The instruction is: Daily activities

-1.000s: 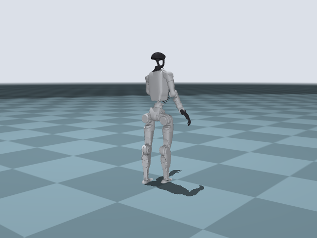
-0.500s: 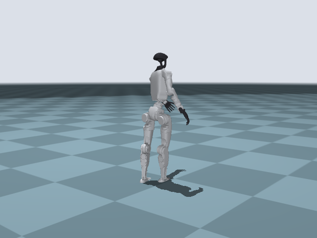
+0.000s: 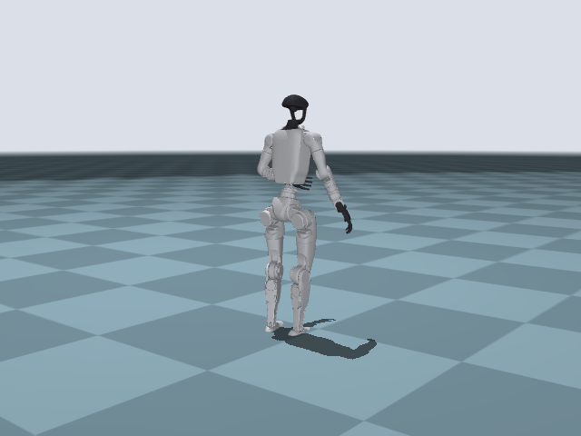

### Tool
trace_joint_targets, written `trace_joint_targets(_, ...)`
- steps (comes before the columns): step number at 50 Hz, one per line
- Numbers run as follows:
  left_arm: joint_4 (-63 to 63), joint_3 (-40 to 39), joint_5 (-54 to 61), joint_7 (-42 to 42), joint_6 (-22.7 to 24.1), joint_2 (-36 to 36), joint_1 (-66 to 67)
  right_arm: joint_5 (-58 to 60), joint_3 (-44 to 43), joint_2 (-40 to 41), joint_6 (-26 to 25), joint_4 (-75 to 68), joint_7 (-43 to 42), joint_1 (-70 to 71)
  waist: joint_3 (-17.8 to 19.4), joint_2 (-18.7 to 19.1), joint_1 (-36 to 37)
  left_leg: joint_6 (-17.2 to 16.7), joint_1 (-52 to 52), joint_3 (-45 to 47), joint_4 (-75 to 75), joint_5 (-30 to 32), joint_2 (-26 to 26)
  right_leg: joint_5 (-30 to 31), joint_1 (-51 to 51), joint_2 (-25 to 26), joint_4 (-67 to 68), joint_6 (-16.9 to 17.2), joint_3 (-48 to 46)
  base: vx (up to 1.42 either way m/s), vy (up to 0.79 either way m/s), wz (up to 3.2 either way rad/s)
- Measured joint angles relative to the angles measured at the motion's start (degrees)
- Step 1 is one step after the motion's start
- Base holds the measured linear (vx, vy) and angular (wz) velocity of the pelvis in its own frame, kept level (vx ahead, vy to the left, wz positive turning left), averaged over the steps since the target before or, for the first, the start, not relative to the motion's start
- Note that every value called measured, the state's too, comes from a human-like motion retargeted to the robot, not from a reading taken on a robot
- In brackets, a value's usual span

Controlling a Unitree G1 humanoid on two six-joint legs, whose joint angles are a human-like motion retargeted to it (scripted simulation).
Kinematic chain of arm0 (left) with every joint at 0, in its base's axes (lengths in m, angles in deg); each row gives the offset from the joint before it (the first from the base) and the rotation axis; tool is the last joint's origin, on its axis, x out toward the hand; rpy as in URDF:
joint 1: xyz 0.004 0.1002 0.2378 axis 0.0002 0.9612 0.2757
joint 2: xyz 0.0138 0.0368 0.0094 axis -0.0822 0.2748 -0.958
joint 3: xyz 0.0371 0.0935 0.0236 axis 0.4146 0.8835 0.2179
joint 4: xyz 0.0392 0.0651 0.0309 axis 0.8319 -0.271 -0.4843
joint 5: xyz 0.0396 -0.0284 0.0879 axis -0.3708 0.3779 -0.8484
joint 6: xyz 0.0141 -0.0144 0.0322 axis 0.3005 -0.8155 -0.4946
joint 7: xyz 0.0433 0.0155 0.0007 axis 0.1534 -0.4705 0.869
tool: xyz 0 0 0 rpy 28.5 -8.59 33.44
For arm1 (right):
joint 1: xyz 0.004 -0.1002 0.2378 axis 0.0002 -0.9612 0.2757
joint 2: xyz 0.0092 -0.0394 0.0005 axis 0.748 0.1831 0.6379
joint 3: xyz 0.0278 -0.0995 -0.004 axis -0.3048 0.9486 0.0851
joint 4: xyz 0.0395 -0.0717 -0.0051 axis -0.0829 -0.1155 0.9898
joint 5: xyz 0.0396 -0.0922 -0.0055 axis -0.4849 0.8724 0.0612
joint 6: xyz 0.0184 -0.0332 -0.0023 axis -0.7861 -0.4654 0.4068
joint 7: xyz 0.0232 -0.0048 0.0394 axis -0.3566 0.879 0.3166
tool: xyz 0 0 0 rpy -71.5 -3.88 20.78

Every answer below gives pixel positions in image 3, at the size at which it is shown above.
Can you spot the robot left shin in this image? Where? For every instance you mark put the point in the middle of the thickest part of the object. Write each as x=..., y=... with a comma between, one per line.
x=273, y=294

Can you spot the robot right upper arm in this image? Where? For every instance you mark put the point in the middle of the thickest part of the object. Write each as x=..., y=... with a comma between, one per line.
x=314, y=142

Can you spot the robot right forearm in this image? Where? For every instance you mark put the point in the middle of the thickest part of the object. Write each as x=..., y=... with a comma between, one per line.
x=332, y=189

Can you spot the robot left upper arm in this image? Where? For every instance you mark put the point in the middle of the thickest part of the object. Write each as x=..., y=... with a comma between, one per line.
x=263, y=168

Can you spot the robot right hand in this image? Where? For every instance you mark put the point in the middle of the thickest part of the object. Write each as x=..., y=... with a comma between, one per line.
x=342, y=209

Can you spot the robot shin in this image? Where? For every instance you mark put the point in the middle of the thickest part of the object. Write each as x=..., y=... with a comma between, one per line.
x=273, y=294
x=299, y=294

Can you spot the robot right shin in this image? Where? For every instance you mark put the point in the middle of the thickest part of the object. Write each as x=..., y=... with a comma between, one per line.
x=299, y=294

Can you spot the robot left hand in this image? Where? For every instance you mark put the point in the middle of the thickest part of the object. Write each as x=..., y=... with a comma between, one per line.
x=298, y=185

